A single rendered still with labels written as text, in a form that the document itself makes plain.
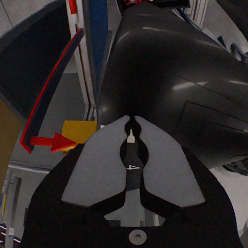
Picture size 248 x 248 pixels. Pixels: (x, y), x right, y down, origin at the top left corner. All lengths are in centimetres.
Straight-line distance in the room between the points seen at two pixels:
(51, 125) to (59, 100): 24
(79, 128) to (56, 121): 72
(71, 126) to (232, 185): 53
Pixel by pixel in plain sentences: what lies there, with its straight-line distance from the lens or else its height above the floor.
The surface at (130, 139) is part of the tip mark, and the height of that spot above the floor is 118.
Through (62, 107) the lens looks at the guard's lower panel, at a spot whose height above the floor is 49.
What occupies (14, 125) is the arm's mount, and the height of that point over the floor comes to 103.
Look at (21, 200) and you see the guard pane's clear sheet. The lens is 105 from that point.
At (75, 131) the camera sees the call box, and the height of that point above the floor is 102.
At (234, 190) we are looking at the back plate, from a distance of 58.
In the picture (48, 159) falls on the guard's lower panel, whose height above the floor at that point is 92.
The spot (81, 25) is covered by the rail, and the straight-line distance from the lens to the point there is 43.
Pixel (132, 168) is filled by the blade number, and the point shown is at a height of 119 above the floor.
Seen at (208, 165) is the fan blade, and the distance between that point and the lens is 23.
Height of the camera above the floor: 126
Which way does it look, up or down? 37 degrees down
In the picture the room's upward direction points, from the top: 179 degrees counter-clockwise
